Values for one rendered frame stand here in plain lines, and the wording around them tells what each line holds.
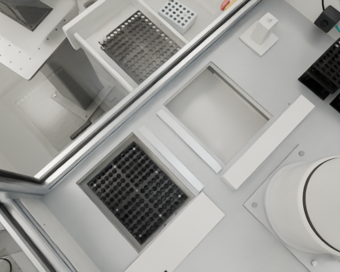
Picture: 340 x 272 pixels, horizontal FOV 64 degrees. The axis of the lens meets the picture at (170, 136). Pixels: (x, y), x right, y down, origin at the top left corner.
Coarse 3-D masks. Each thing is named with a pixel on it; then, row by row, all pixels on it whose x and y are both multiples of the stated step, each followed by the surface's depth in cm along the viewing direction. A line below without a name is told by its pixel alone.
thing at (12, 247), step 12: (0, 216) 52; (0, 228) 49; (12, 228) 52; (0, 240) 46; (12, 240) 49; (24, 240) 52; (0, 252) 43; (12, 252) 46; (24, 252) 49; (36, 252) 53; (0, 264) 41; (12, 264) 44; (24, 264) 46; (36, 264) 49
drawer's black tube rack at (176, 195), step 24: (120, 168) 77; (144, 168) 80; (96, 192) 75; (120, 192) 79; (144, 192) 75; (168, 192) 75; (120, 216) 74; (144, 216) 77; (168, 216) 74; (144, 240) 72
